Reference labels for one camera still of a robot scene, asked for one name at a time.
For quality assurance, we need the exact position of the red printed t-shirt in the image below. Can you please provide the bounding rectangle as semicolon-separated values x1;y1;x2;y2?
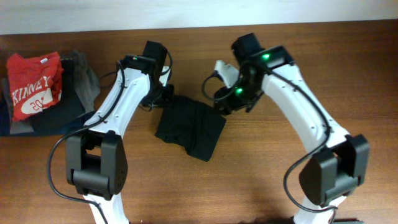
6;52;64;121

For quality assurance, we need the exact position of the grey folded garment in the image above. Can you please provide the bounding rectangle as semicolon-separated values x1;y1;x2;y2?
1;50;100;135

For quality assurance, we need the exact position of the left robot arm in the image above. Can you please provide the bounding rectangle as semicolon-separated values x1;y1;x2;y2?
66;41;174;223

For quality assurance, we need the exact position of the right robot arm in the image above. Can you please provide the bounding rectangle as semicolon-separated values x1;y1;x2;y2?
213;33;370;223

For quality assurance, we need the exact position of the black polo shirt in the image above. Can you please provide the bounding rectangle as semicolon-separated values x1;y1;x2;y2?
155;95;226;162

